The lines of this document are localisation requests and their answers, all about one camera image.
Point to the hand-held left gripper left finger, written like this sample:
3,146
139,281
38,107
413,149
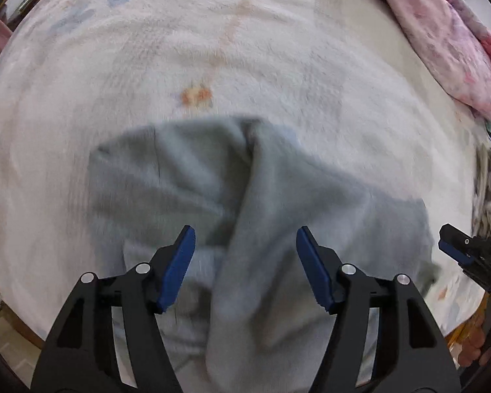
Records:
176,270

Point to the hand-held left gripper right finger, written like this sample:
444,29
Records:
315,270

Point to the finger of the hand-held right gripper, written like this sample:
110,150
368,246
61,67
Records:
454,251
454,233

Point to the grey zip hoodie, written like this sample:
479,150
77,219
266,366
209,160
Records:
270,213

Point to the person's right hand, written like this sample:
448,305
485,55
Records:
472,348

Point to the purple floral quilt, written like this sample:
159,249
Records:
442,37

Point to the white fleece bed blanket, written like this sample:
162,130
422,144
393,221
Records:
188,41

